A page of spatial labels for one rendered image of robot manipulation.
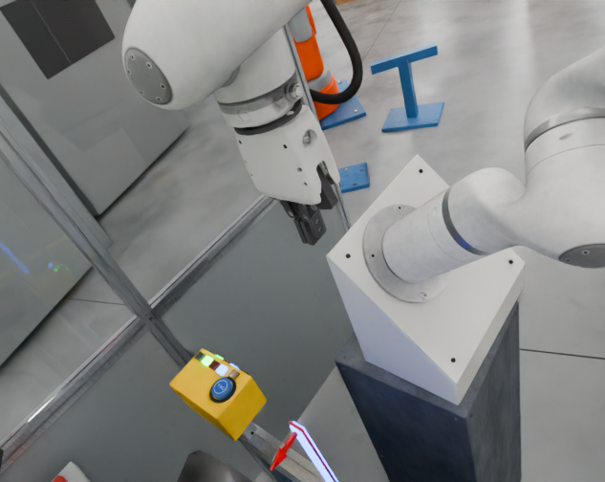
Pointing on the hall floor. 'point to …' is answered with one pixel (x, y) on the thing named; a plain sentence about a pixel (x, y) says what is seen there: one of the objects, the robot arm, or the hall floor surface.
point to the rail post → (267, 468)
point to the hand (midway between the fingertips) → (311, 225)
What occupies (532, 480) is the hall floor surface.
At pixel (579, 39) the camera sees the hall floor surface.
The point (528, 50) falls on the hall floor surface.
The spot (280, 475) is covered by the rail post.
